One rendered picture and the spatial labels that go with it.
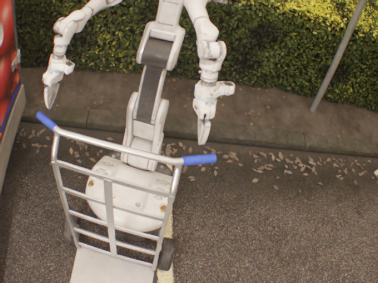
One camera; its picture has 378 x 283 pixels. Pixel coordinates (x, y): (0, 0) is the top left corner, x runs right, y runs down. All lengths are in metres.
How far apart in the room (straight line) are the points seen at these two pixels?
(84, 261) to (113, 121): 1.21
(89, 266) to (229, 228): 1.08
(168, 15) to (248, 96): 1.71
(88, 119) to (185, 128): 0.79
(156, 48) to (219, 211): 1.35
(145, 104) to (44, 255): 1.30
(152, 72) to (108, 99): 1.17
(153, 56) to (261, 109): 1.63
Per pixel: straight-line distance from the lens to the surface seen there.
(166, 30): 2.01
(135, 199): 2.47
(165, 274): 2.59
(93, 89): 3.32
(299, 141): 3.39
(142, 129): 2.46
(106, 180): 1.61
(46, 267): 2.62
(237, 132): 3.21
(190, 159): 1.53
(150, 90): 2.20
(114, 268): 2.57
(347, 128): 3.82
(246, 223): 2.87
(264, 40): 3.32
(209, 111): 1.39
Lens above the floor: 2.46
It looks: 50 degrees down
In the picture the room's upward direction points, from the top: 17 degrees clockwise
